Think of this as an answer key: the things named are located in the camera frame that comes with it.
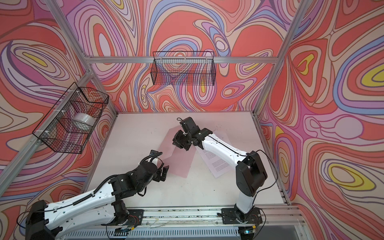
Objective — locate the white tape roll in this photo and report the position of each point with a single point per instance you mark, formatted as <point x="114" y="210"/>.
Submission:
<point x="83" y="121"/>

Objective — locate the aluminium frame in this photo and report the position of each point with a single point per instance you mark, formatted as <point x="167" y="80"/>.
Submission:
<point x="38" y="64"/>

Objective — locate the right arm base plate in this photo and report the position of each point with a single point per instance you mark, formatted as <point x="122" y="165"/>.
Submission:
<point x="231" y="216"/>

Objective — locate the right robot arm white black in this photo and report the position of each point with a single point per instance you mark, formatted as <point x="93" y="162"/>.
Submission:
<point x="250" y="171"/>

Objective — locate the pink file folder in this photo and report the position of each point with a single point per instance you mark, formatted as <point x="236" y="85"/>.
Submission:
<point x="178" y="160"/>

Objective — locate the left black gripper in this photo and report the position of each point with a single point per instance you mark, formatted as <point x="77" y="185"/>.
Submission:
<point x="159" y="177"/>

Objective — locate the black wire basket left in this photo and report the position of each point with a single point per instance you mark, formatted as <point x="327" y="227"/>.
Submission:
<point x="57" y="130"/>

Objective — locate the printed english text sheet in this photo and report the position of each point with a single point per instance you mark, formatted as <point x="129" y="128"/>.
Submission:
<point x="216" y="165"/>

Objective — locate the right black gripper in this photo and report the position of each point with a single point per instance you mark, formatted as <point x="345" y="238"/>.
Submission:
<point x="176" y="141"/>

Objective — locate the black wire basket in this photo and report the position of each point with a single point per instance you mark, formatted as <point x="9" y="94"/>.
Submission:
<point x="57" y="130"/>
<point x="183" y="68"/>

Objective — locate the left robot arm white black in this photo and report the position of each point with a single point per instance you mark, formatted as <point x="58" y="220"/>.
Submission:
<point x="103" y="205"/>

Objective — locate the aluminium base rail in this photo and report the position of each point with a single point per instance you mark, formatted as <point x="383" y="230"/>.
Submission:
<point x="268" y="223"/>

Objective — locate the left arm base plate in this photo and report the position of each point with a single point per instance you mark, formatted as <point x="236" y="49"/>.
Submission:
<point x="130" y="218"/>

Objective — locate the black wire basket back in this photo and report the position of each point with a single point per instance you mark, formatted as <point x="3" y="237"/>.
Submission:
<point x="183" y="68"/>

